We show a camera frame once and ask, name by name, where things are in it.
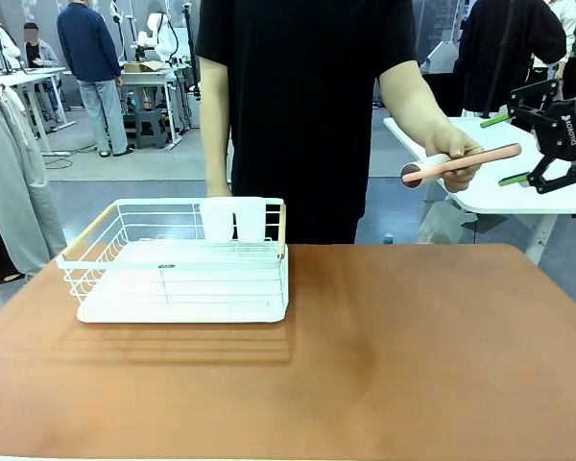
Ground white machine housing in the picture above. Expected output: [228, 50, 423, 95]
[420, 39, 459, 75]

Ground bystander in white shirt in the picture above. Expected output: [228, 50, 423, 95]
[532, 0, 576, 84]

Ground person in black t-shirt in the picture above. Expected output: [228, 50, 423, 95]
[194, 0, 419, 245]

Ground bystander in navy jacket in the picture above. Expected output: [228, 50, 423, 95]
[56, 0, 134, 158]

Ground person's right hand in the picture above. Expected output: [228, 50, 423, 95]
[205, 179, 234, 199]

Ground pink lint roller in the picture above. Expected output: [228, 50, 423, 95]
[400, 142, 523, 189]

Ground white drip tray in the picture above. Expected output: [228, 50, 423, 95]
[76, 238, 290, 326]

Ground bystander in black clothes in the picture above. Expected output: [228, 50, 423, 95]
[455, 0, 568, 119]

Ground person's left forearm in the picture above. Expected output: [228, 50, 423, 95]
[377, 61, 457, 148]

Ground black cabinet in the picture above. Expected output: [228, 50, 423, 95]
[420, 71, 465, 118]

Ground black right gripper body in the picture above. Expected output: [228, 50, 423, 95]
[532, 89, 576, 163]

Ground white cutlery holder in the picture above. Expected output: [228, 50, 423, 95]
[198, 196, 269, 244]

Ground person's left hand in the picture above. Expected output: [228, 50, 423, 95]
[423, 122, 485, 194]

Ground white background desk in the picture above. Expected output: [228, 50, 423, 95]
[118, 65, 189, 151]
[0, 65, 77, 158]

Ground white side table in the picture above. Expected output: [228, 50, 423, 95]
[382, 116, 576, 266]

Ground cardboard box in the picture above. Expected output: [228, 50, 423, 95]
[123, 61, 168, 74]

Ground seated bystander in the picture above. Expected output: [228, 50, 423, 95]
[20, 21, 64, 124]

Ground hanging gray trousers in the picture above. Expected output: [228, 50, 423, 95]
[0, 84, 69, 280]

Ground gray step stool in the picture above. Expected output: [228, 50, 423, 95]
[133, 109, 168, 150]

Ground person's right forearm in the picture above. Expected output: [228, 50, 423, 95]
[199, 55, 233, 184]

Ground black tripod pole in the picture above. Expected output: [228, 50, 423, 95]
[181, 1, 203, 103]

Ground white wire dish rack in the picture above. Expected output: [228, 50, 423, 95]
[56, 197, 291, 309]

